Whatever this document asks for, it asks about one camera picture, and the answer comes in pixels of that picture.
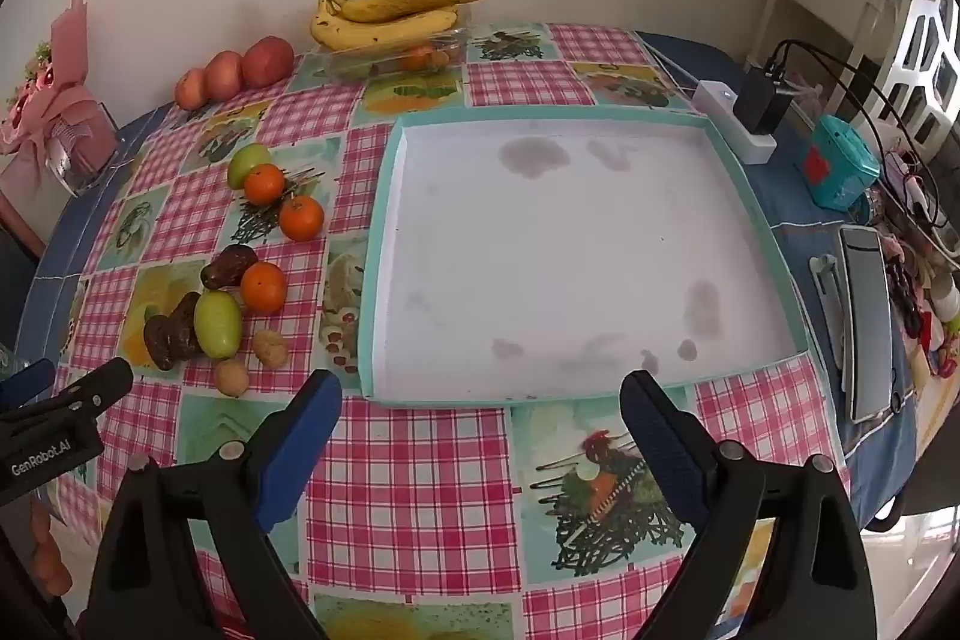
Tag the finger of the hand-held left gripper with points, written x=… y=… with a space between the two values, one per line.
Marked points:
x=97 y=385
x=26 y=379

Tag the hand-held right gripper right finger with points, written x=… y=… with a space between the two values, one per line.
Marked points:
x=660 y=437

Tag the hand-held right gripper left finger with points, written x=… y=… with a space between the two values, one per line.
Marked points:
x=300 y=445

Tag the white tray with teal rim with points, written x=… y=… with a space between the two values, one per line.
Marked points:
x=562 y=250

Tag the person's left hand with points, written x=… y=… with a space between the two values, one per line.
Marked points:
x=51 y=565

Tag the pink checked picture tablecloth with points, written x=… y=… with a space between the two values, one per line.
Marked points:
x=420 y=460

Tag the clear glass vase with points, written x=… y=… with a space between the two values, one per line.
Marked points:
x=75 y=160

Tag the grey oblong case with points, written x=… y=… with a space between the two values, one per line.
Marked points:
x=866 y=325

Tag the pink paper bouquet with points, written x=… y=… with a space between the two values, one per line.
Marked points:
x=60 y=78

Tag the clutter of small items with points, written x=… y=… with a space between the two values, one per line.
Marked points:
x=922 y=280

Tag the small red apple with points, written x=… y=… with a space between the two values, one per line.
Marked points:
x=190 y=87

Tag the teal box with red label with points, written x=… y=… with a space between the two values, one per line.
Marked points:
x=840 y=168

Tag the white power strip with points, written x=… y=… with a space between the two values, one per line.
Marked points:
x=720 y=104

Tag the black charger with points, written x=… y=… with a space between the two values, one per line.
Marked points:
x=761 y=100

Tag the large red apple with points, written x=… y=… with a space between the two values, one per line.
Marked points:
x=268 y=60

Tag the clear plastic fruit container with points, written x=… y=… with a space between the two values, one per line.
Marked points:
x=375 y=64

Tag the small boxed mandarin orange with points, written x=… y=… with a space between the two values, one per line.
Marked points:
x=415 y=59

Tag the small boxed walnut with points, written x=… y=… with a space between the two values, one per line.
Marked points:
x=442 y=57

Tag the white lattice screen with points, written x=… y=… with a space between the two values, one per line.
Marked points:
x=930 y=63

